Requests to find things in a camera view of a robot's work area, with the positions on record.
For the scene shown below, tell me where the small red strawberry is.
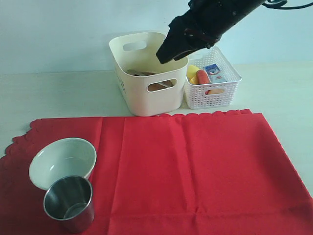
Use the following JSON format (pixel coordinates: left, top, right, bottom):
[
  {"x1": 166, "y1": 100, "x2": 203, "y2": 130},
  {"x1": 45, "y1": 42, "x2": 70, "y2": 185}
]
[{"x1": 196, "y1": 70, "x2": 210, "y2": 85}]

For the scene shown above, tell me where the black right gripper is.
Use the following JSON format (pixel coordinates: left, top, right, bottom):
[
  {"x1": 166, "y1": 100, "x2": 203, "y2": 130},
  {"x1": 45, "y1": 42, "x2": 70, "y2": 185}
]
[{"x1": 156, "y1": 0, "x2": 264, "y2": 63}]

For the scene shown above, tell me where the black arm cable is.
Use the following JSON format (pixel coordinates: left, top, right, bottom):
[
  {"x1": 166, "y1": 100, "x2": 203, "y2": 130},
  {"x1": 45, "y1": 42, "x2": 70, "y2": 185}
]
[{"x1": 261, "y1": 0, "x2": 313, "y2": 10}]

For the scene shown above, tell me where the red cloth placemat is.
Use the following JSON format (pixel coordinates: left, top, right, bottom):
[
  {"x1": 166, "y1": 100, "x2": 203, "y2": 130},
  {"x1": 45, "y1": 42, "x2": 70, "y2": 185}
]
[{"x1": 0, "y1": 109, "x2": 313, "y2": 235}]

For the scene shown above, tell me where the grey ceramic bowl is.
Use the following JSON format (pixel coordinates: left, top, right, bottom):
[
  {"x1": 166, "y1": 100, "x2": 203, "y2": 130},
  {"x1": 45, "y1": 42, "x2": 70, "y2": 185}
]
[{"x1": 29, "y1": 138, "x2": 97, "y2": 190}]

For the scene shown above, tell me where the brown round plate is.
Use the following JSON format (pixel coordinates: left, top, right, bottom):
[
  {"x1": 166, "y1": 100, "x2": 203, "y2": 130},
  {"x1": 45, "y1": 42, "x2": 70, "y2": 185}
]
[{"x1": 126, "y1": 70, "x2": 166, "y2": 92}]

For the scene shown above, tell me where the yellow lemon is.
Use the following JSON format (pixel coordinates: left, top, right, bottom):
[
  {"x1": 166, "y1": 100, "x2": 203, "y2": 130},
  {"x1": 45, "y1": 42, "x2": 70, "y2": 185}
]
[{"x1": 186, "y1": 65, "x2": 200, "y2": 80}]

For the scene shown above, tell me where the blue white milk carton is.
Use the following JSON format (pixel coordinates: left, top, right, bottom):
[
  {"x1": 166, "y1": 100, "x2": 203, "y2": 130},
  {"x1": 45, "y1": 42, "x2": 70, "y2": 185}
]
[{"x1": 203, "y1": 64, "x2": 227, "y2": 83}]

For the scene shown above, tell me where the stainless steel cup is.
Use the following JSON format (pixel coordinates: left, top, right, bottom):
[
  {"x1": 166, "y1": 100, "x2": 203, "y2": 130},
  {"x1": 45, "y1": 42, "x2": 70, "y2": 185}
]
[{"x1": 43, "y1": 176, "x2": 95, "y2": 234}]

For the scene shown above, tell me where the white lattice plastic basket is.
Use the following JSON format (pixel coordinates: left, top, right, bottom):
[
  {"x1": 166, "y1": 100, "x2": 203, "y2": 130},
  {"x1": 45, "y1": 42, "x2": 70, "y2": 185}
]
[{"x1": 184, "y1": 47, "x2": 242, "y2": 109}]

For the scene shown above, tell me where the silver table knife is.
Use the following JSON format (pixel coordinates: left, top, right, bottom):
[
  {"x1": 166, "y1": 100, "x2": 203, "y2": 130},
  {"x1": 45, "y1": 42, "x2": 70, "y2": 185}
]
[{"x1": 159, "y1": 81, "x2": 174, "y2": 88}]

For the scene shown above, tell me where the cream plastic bin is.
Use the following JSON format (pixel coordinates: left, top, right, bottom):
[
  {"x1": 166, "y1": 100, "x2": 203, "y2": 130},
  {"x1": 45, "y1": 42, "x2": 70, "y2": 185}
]
[{"x1": 109, "y1": 32, "x2": 188, "y2": 117}]

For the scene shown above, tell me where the orange cheese wedge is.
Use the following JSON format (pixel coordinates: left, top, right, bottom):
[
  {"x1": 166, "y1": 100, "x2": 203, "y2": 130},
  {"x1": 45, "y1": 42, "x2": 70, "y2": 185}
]
[{"x1": 189, "y1": 75, "x2": 199, "y2": 85}]

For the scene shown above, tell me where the brown egg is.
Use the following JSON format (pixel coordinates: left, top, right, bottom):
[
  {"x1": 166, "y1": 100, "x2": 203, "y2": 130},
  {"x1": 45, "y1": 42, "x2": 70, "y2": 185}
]
[{"x1": 208, "y1": 89, "x2": 224, "y2": 94}]

